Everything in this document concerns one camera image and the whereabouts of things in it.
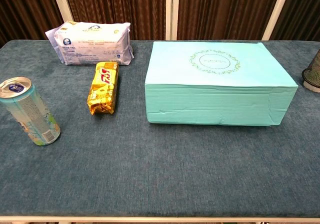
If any light blue shoe box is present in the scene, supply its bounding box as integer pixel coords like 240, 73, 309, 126
144, 40, 299, 127

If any yellow snack pack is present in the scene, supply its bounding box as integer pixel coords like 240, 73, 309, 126
86, 61, 120, 116

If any blue tablecloth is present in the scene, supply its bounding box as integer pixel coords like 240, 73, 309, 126
0, 39, 320, 219

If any white tissue pack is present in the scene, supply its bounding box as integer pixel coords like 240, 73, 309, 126
44, 20, 135, 67

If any brown corrugated partition panel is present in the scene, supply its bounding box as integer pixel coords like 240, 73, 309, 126
62, 0, 168, 41
176, 0, 283, 41
269, 0, 320, 42
0, 0, 63, 47

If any light blue drink can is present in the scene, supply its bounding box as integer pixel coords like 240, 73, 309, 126
0, 76, 62, 147

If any black mesh cup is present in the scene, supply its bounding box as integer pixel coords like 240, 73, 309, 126
301, 48, 320, 93

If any white partition post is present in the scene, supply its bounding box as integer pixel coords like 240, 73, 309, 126
164, 0, 180, 41
49, 0, 75, 25
261, 0, 293, 41

